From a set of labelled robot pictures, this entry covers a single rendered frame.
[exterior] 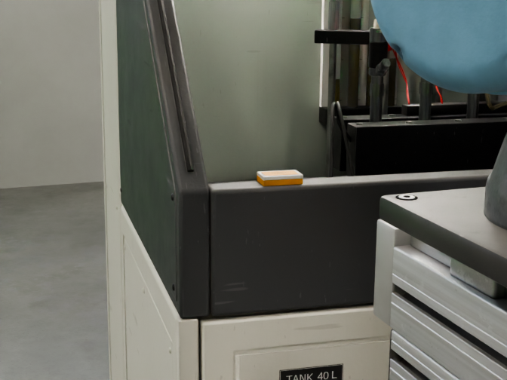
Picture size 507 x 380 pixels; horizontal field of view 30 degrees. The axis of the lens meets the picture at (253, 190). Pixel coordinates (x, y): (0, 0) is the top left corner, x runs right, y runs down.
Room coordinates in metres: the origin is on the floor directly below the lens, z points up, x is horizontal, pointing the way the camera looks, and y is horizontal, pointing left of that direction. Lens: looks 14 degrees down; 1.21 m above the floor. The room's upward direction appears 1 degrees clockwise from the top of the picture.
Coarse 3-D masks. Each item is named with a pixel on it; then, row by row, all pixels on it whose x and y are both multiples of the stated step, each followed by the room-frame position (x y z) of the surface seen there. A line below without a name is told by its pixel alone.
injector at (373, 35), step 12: (372, 36) 1.40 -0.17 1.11; (372, 48) 1.40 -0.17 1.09; (384, 48) 1.40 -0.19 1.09; (372, 60) 1.40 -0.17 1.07; (384, 60) 1.38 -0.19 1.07; (372, 72) 1.40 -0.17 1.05; (384, 72) 1.38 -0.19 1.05; (372, 84) 1.40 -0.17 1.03; (372, 96) 1.40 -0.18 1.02; (372, 108) 1.40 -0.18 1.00; (372, 120) 1.40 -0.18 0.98
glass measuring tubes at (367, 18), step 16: (336, 0) 1.65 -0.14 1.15; (352, 0) 1.66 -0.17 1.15; (368, 0) 1.69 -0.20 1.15; (352, 16) 1.66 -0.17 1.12; (368, 16) 1.69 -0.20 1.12; (336, 48) 1.65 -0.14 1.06; (352, 48) 1.66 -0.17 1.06; (368, 48) 1.68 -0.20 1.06; (336, 64) 1.65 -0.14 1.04; (352, 64) 1.66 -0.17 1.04; (320, 80) 1.68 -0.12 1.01; (336, 80) 1.65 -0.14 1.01; (352, 80) 1.66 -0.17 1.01; (368, 80) 1.67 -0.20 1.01; (320, 96) 1.68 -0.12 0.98; (336, 96) 1.65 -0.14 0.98; (352, 96) 1.66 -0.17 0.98; (368, 96) 1.67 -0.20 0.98; (320, 112) 1.67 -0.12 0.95; (352, 112) 1.65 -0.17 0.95; (368, 112) 1.66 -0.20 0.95; (400, 112) 1.68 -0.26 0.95
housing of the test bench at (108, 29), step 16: (112, 0) 1.65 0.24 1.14; (112, 16) 1.67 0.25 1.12; (112, 32) 1.68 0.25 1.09; (112, 48) 1.68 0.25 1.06; (112, 64) 1.69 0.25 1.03; (112, 80) 1.69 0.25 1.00; (112, 96) 1.70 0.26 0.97; (112, 112) 1.71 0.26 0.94; (112, 128) 1.71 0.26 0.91; (112, 144) 1.72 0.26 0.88; (112, 160) 1.73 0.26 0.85; (112, 176) 1.73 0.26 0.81; (112, 192) 1.74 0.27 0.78; (112, 208) 1.75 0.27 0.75; (112, 224) 1.76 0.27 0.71; (112, 240) 1.76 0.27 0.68; (112, 256) 1.77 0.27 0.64; (112, 272) 1.78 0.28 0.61; (112, 288) 1.79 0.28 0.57; (112, 304) 1.79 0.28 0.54; (112, 320) 1.80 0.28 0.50; (112, 336) 1.81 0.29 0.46; (112, 352) 1.82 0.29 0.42; (112, 368) 1.83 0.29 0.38
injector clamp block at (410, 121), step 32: (352, 128) 1.36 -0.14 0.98; (384, 128) 1.36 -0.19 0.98; (416, 128) 1.37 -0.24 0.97; (448, 128) 1.38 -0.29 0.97; (480, 128) 1.40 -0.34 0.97; (352, 160) 1.36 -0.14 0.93; (384, 160) 1.36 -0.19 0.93; (416, 160) 1.37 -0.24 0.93; (448, 160) 1.38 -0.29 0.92; (480, 160) 1.40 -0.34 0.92
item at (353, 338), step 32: (224, 320) 1.08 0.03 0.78; (256, 320) 1.09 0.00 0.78; (288, 320) 1.10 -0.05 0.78; (320, 320) 1.11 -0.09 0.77; (352, 320) 1.12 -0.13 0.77; (224, 352) 1.08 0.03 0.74; (256, 352) 1.09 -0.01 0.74; (288, 352) 1.10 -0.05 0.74; (320, 352) 1.11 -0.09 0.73; (352, 352) 1.12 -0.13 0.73; (384, 352) 1.14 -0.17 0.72
